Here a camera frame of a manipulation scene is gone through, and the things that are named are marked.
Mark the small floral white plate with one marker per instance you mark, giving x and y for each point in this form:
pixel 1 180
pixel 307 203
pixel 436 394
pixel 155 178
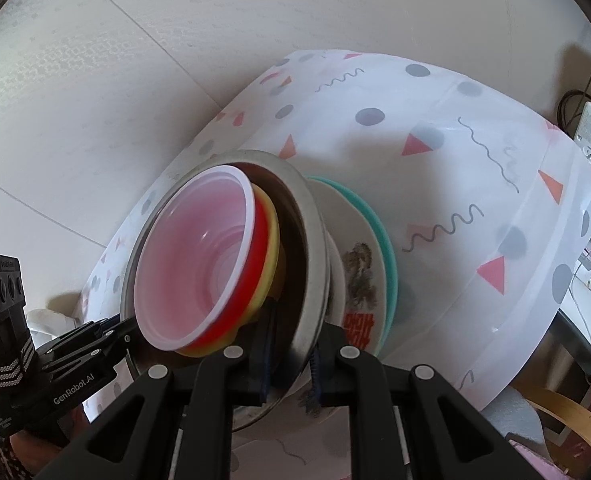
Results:
pixel 338 285

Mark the large white patterned plate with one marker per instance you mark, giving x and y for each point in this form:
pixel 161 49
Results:
pixel 360 280

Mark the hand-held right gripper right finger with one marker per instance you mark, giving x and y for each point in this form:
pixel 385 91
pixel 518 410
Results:
pixel 316 370

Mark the wooden chair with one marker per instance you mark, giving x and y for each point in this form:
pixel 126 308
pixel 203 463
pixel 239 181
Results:
pixel 575 410

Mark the stainless steel bowl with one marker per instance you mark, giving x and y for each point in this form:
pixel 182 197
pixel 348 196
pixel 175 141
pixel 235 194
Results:
pixel 300 220

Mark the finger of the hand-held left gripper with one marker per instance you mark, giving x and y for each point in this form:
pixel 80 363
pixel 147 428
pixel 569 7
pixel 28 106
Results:
pixel 123 335
pixel 70 341

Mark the white patterned tablecloth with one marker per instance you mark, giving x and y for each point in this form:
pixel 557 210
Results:
pixel 450 185

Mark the yellow plastic bowl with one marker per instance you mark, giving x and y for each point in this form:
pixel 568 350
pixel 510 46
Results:
pixel 270 240

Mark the person's left forearm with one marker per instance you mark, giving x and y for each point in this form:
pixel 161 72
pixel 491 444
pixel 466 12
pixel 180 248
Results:
pixel 35 455

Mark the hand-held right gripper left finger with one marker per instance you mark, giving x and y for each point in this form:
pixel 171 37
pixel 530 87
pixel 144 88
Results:
pixel 268 355

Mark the white plastic bag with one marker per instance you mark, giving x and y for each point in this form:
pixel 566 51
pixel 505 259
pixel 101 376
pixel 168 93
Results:
pixel 55 317

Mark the white desk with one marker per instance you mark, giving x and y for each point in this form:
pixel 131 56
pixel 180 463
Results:
pixel 590 340

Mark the teal plastic plate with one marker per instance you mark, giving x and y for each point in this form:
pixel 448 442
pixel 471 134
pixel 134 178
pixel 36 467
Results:
pixel 388 260

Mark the red plastic bowl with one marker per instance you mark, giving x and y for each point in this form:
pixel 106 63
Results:
pixel 200 260

